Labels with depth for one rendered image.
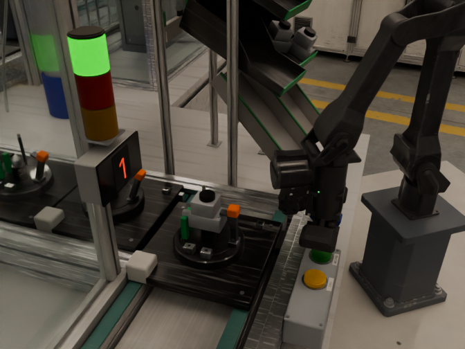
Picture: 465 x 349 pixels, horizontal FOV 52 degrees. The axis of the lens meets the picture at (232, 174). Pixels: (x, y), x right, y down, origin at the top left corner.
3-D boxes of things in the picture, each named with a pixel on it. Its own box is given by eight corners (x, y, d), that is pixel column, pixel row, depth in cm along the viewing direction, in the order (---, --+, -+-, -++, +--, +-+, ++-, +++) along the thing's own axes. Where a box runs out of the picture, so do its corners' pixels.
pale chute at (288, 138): (303, 153, 123) (316, 145, 120) (283, 177, 113) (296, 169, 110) (235, 66, 120) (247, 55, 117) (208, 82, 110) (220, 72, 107)
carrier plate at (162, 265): (281, 229, 102) (282, 221, 101) (249, 311, 83) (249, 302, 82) (178, 208, 109) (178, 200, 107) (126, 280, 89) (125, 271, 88)
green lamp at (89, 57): (116, 66, 68) (112, 32, 66) (97, 77, 64) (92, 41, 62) (86, 62, 70) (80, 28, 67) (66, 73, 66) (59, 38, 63)
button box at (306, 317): (338, 271, 99) (341, 248, 95) (320, 352, 82) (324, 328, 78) (304, 263, 100) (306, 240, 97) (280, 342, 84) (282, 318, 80)
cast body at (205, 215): (227, 220, 93) (227, 190, 89) (219, 233, 89) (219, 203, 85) (187, 212, 95) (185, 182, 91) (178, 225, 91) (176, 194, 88)
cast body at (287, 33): (280, 43, 122) (292, 19, 118) (287, 53, 120) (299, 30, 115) (252, 39, 118) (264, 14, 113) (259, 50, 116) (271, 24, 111)
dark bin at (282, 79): (302, 78, 112) (317, 52, 108) (279, 97, 103) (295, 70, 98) (208, 14, 116) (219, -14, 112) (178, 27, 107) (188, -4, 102)
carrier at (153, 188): (184, 192, 114) (181, 145, 108) (135, 256, 95) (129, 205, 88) (96, 174, 121) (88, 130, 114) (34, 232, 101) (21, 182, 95)
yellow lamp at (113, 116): (124, 129, 74) (121, 99, 71) (108, 143, 70) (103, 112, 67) (97, 124, 75) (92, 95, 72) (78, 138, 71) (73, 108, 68)
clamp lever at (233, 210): (240, 237, 92) (240, 204, 88) (237, 243, 91) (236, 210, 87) (223, 233, 93) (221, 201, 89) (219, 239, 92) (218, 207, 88)
